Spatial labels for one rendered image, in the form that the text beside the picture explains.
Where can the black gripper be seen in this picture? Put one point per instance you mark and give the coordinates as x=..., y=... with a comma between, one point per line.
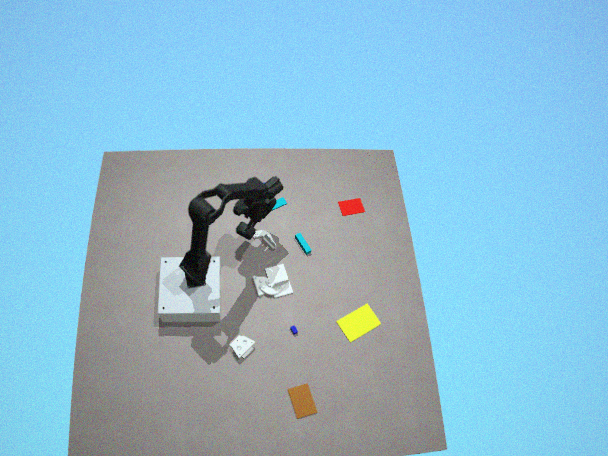
x=246, y=230

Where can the cyan flat bar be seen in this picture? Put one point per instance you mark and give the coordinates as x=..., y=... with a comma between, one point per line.
x=280, y=202

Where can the yellow rectangular plate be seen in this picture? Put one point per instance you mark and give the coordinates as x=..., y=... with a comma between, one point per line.
x=358, y=322

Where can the cyan rectangular block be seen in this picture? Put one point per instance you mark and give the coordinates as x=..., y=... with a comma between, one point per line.
x=303, y=243

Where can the red flat rectangular plate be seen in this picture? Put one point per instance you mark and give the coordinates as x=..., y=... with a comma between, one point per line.
x=350, y=207

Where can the orange rectangular block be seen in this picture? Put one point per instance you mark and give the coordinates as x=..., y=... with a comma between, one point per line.
x=302, y=400

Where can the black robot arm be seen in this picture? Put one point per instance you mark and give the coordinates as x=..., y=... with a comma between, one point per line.
x=251, y=193

